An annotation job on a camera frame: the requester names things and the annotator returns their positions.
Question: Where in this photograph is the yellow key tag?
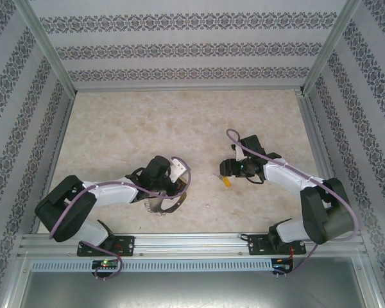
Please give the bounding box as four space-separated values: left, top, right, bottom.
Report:
212 172 232 189

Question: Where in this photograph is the grey toothed belt strap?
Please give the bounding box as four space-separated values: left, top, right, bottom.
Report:
143 189 187 215

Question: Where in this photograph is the small green circuit board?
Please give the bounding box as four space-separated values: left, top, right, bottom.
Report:
92 259 120 270
272 258 295 273

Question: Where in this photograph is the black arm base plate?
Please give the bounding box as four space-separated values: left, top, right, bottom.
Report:
247 234 307 257
76 235 136 257

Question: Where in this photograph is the long aluminium mounting rail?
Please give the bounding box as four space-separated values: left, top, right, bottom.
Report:
19 233 363 257

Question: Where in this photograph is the aluminium table side rail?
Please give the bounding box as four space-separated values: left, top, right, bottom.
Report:
295 89 354 232

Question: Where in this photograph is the grey slotted cable duct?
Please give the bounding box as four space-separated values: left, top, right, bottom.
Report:
30 259 273 272

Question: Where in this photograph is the aluminium frame post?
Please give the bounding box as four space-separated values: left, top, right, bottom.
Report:
300 0 363 96
12 0 77 96

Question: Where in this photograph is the aluminium tray frame rail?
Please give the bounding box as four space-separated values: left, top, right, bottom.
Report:
352 256 384 308

